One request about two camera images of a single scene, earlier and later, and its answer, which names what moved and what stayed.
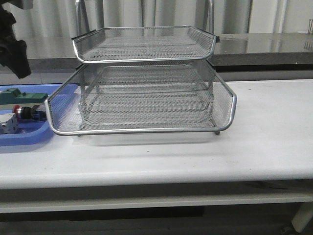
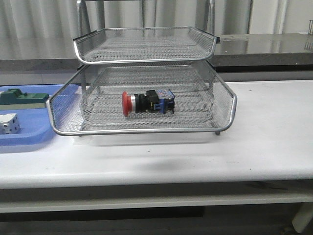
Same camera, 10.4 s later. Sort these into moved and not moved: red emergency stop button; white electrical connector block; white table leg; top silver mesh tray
Moved: red emergency stop button
Not moved: white table leg; white electrical connector block; top silver mesh tray
